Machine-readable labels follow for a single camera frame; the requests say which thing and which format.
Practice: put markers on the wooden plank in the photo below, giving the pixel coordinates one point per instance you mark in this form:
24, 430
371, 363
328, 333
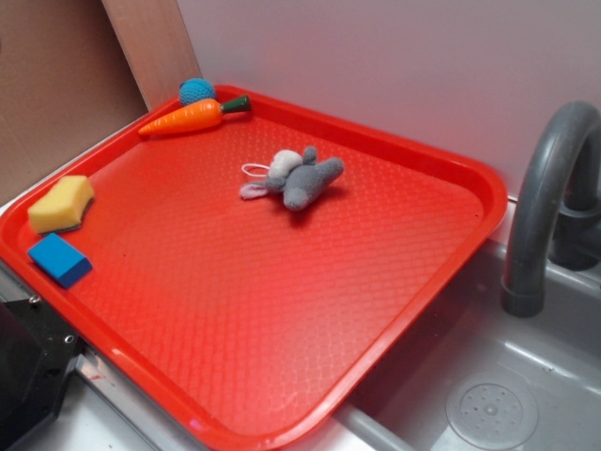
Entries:
156, 44

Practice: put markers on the orange toy carrot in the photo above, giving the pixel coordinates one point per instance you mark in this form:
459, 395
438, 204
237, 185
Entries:
196, 116

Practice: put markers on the grey toy sink basin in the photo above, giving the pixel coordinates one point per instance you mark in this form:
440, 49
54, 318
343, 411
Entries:
468, 376

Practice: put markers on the brown cardboard panel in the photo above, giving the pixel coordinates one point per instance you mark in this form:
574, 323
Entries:
65, 86

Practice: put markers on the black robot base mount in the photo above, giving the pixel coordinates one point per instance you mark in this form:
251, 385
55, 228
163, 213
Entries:
39, 350

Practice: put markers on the yellow sponge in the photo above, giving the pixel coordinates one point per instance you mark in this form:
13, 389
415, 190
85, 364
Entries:
63, 207

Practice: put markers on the blue rectangular block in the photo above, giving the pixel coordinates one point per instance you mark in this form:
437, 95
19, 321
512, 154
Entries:
65, 264

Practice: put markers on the grey plush bunny toy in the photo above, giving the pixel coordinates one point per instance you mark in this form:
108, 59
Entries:
300, 178

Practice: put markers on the red plastic tray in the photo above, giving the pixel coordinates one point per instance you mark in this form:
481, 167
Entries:
247, 322

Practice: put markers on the grey toy faucet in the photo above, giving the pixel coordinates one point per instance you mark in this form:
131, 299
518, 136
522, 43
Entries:
557, 215

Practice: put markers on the blue knitted ball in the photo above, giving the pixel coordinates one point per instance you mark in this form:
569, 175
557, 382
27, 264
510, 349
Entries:
194, 90

